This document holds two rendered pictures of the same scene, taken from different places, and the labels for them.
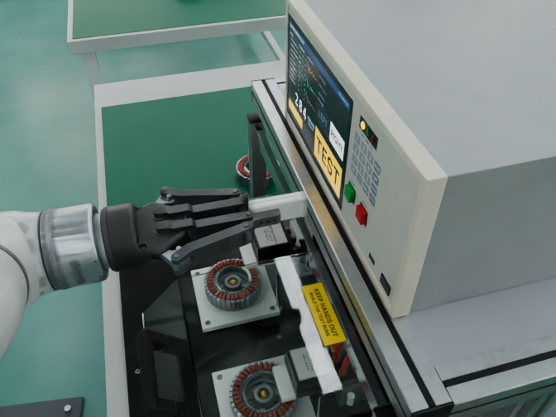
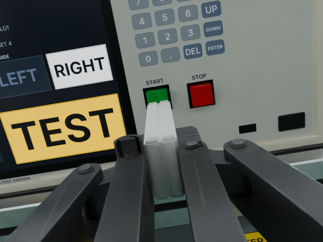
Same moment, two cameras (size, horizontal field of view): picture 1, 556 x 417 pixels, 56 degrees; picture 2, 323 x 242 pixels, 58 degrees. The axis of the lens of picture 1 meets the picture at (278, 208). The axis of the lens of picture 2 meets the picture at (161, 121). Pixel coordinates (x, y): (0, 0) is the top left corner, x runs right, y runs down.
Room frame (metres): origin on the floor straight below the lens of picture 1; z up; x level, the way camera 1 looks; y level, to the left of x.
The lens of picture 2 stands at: (0.42, 0.14, 1.24)
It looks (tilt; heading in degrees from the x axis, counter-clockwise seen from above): 18 degrees down; 287
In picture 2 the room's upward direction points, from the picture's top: 10 degrees counter-clockwise
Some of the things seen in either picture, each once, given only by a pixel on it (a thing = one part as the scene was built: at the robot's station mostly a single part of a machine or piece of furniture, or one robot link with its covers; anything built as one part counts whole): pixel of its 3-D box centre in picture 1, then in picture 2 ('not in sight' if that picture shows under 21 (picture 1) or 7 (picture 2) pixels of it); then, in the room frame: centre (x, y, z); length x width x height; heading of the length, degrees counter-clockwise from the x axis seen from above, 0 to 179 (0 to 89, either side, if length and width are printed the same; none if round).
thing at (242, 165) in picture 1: (257, 170); not in sight; (1.05, 0.05, 0.77); 0.11 x 0.11 x 0.04
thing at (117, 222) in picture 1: (146, 232); not in sight; (0.42, 0.15, 1.18); 0.09 x 0.08 x 0.07; 105
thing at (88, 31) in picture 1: (189, 22); not in sight; (2.88, 0.50, 0.37); 1.85 x 1.10 x 0.75; 16
